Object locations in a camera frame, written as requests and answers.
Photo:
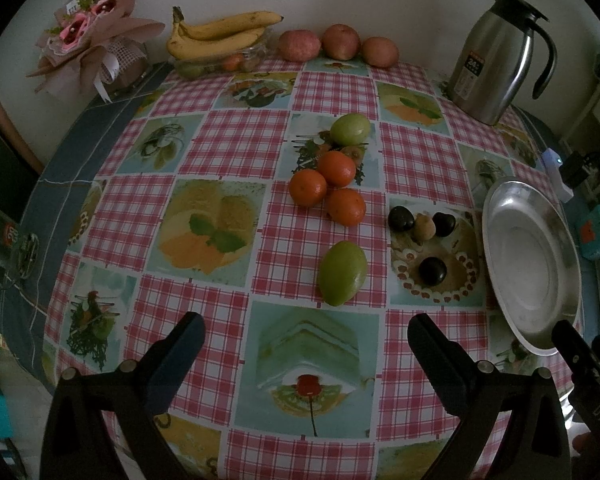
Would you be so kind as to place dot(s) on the black power adapter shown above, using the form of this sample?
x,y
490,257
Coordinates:
x,y
573,170

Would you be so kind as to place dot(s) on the lower yellow banana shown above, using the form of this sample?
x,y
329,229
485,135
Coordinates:
x,y
182,47

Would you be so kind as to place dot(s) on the teal tissue pack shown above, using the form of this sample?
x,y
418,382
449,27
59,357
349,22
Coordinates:
x,y
588,229

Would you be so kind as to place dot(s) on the left red apple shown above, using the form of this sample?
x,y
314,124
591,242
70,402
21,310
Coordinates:
x,y
299,45

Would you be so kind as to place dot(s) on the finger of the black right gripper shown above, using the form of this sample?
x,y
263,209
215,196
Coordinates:
x,y
584,362

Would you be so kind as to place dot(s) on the stainless steel round plate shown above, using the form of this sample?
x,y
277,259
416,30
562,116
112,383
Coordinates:
x,y
532,262

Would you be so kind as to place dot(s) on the upper yellow banana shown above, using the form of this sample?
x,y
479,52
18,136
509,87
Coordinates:
x,y
225,27

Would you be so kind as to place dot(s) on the pink paper flower bouquet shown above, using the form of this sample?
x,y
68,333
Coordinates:
x,y
95,45

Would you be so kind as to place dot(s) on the red apple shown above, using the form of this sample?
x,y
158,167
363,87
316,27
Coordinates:
x,y
341,42
380,52
299,45

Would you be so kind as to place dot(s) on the glass fruit bowl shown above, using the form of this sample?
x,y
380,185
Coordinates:
x,y
241,61

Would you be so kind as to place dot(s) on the white power strip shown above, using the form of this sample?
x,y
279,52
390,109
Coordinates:
x,y
552,163

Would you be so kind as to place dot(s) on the stainless steel thermos jug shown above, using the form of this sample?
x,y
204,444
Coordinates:
x,y
496,58

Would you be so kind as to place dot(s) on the checkered fruit-print tablecloth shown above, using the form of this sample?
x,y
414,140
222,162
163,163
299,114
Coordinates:
x,y
177,200

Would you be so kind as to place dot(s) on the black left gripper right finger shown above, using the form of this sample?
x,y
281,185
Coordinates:
x,y
535,444

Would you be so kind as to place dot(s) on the orange tangerine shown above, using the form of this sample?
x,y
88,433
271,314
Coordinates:
x,y
307,187
337,169
346,206

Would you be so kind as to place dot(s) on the yellow banana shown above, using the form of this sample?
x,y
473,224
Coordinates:
x,y
225,27
182,47

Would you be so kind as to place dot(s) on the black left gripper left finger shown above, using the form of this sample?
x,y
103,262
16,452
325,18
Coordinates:
x,y
76,443

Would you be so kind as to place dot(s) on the dark plum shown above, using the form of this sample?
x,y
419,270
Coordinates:
x,y
432,271
445,224
400,220

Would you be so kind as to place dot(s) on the middle red apple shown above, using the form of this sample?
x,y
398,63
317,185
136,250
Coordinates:
x,y
341,42

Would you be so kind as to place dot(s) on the right red apple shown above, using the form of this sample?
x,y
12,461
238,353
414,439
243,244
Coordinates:
x,y
380,52

